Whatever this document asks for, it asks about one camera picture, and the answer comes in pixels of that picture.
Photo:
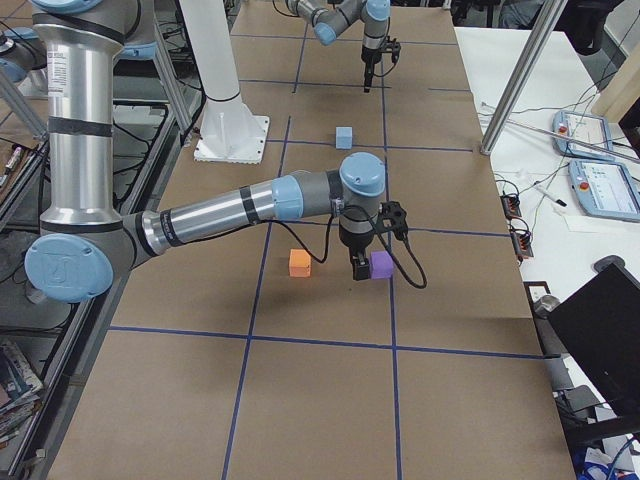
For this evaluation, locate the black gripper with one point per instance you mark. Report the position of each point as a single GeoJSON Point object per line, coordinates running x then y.
{"type": "Point", "coordinates": [356, 244]}
{"type": "Point", "coordinates": [369, 56]}

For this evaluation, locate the light blue foam block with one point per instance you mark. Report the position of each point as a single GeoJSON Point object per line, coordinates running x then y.
{"type": "Point", "coordinates": [343, 137]}

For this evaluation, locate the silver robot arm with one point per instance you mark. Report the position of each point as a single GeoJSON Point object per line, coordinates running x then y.
{"type": "Point", "coordinates": [329, 23]}
{"type": "Point", "coordinates": [86, 244]}

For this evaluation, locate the purple foam block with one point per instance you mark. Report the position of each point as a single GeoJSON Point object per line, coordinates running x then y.
{"type": "Point", "coordinates": [381, 265]}

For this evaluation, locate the orange foam block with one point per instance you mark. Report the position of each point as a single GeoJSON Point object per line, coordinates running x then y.
{"type": "Point", "coordinates": [299, 264]}

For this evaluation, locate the upper orange connector box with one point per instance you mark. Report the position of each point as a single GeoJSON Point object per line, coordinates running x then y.
{"type": "Point", "coordinates": [511, 206]}

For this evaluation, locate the orange connector box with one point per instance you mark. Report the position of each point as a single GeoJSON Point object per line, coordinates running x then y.
{"type": "Point", "coordinates": [522, 243]}
{"type": "Point", "coordinates": [511, 206]}

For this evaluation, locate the lower orange connector box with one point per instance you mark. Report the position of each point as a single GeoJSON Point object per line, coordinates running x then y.
{"type": "Point", "coordinates": [522, 243]}

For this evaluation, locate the upper teach pendant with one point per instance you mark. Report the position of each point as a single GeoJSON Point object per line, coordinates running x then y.
{"type": "Point", "coordinates": [584, 135]}

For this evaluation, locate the teach pendant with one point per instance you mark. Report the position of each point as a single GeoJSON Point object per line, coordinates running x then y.
{"type": "Point", "coordinates": [584, 135]}
{"type": "Point", "coordinates": [604, 189]}

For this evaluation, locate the black monitor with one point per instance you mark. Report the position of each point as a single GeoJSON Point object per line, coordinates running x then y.
{"type": "Point", "coordinates": [599, 327]}

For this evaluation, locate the lower teach pendant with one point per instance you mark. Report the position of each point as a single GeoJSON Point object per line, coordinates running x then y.
{"type": "Point", "coordinates": [604, 189]}

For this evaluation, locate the stack of magazines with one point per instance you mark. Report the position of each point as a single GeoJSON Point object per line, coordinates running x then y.
{"type": "Point", "coordinates": [20, 390]}

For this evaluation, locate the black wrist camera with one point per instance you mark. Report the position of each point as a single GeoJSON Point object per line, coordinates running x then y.
{"type": "Point", "coordinates": [392, 47]}
{"type": "Point", "coordinates": [392, 218]}

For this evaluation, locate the white pedestal column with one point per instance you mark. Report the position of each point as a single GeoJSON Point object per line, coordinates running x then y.
{"type": "Point", "coordinates": [229, 131]}

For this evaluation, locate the aluminium frame post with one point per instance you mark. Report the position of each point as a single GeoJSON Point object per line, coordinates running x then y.
{"type": "Point", "coordinates": [543, 27]}

